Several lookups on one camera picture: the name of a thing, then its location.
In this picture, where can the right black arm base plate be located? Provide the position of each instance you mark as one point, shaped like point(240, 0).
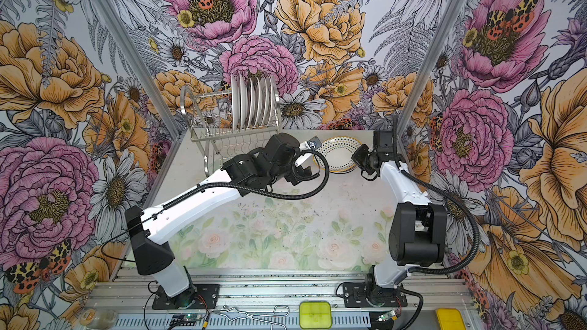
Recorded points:
point(360, 295)

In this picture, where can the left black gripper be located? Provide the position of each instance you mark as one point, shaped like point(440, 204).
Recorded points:
point(295, 175)

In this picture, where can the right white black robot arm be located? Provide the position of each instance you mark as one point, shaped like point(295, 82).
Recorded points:
point(417, 236)

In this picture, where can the white plate row middle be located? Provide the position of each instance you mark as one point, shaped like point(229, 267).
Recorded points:
point(257, 102)

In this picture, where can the red floral pattern plate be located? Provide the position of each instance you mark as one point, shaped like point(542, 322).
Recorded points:
point(236, 111)

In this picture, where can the red dotted rim plate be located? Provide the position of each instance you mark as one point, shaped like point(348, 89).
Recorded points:
point(244, 102)

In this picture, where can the small green circuit board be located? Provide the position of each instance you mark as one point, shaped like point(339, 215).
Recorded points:
point(189, 319)

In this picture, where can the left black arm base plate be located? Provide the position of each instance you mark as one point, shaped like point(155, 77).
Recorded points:
point(197, 297)

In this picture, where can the green square lid box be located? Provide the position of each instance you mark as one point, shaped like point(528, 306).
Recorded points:
point(315, 315)

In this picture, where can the yellow rimmed white plate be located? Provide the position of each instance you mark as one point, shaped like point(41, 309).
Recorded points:
point(338, 151)

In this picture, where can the chrome wire dish rack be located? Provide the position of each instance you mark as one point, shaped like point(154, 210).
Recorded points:
point(209, 117)

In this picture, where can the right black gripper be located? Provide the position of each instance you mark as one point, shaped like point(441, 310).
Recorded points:
point(357, 157)

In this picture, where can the yellow box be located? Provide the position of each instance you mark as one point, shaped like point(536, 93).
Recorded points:
point(450, 319)

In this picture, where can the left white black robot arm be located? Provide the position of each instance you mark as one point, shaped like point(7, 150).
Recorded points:
point(254, 172)

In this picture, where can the bent metal wire hook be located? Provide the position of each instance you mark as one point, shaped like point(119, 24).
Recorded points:
point(274, 319)

